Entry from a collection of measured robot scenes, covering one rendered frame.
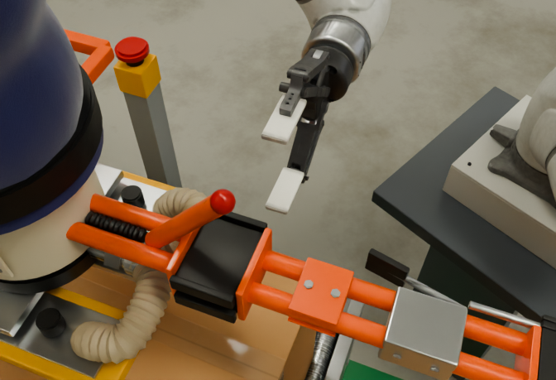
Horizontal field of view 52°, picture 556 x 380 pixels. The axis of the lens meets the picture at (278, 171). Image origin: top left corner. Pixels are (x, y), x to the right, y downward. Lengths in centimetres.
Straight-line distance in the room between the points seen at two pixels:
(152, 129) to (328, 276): 83
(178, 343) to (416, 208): 64
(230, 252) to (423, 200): 79
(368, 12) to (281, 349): 51
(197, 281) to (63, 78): 23
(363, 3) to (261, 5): 228
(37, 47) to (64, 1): 283
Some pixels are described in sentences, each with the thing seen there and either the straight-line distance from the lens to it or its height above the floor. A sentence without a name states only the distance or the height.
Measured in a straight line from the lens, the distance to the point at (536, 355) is 59.
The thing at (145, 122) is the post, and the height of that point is 84.
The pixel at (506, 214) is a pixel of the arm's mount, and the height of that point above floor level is 81.
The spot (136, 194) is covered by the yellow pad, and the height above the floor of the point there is 118.
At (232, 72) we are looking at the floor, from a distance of 272.
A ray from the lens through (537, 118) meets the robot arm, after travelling 119.
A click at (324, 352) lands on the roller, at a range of 134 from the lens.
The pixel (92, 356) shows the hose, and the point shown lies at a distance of 67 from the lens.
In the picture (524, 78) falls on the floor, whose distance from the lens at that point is 291.
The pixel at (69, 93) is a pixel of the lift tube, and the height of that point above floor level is 144.
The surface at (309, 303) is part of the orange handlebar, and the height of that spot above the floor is 127.
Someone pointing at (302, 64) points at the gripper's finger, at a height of 134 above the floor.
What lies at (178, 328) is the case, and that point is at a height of 95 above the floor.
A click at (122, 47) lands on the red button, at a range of 124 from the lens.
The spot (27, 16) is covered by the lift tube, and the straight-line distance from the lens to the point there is 49.
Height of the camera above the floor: 179
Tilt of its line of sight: 51 degrees down
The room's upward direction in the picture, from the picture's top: straight up
